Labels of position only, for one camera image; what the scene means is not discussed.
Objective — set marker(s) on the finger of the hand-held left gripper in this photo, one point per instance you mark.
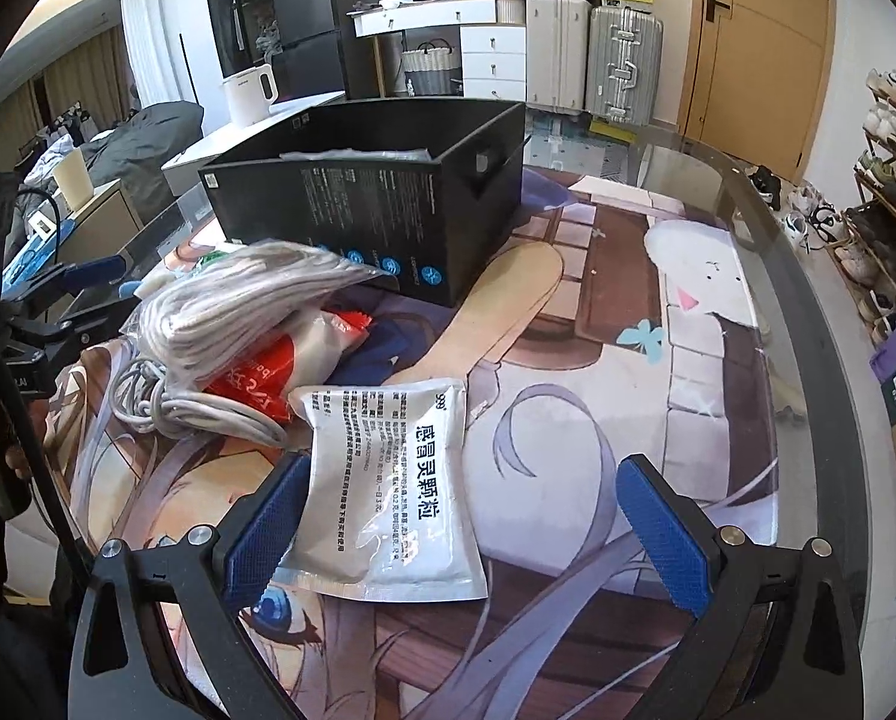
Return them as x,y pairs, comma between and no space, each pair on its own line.
95,270
57,336

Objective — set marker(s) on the white suitcase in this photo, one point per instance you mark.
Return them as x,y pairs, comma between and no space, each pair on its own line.
556,52

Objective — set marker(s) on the paper cup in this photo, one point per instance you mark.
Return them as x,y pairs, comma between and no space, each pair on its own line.
72,180

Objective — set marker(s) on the dark grey bean bag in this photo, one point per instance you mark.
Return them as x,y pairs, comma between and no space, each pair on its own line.
147,142

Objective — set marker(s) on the printed cartoon table mat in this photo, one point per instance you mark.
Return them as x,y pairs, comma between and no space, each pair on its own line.
643,405

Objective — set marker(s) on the woven basket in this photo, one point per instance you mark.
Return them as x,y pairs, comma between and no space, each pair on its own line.
433,71

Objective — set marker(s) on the shoe rack with shoes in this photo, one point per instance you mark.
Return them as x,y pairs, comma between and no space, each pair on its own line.
890,187

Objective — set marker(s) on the brown curtain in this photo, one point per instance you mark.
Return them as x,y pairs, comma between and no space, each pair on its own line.
57,90

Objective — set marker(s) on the dark glass wardrobe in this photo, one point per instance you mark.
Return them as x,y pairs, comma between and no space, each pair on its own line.
230,7

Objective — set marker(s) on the wooden door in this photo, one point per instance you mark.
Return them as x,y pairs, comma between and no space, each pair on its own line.
755,52

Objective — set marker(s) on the silver suitcase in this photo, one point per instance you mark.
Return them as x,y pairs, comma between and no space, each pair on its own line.
624,64

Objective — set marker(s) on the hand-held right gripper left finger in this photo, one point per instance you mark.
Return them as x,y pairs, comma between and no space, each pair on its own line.
268,529

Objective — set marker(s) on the group of shoes on floor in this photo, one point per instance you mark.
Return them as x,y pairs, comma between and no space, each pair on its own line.
800,210

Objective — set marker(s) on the patterned floor rug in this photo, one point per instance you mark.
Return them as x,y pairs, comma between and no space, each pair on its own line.
568,146

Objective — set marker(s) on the blue plush toy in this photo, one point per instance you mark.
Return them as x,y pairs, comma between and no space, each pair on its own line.
129,289

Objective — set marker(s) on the black refrigerator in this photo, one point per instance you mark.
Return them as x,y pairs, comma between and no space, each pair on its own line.
320,15

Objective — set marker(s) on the white and grey sideboard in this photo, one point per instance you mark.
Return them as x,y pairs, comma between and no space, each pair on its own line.
215,146

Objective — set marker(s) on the blue packets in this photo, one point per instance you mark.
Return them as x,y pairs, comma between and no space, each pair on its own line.
31,259

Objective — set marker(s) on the pile of clothes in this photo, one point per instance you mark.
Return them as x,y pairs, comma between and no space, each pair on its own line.
50,146

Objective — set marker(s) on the silver medicine packet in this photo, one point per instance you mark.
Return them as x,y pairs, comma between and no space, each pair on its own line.
388,495

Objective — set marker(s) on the black cardboard box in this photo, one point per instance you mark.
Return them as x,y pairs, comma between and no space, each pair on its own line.
358,217

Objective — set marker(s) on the white electric kettle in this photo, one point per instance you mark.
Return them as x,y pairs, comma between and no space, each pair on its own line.
245,94

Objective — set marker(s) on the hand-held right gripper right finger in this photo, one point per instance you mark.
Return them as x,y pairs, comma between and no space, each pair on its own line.
665,540

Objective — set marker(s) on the small white device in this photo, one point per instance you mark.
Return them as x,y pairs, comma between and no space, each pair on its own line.
42,226

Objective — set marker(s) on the white vanity desk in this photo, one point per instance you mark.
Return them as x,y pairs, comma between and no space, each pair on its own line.
493,52

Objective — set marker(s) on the red and white packet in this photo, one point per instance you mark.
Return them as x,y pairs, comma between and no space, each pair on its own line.
260,375

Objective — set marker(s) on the beige small cabinet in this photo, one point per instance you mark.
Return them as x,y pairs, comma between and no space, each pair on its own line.
110,221

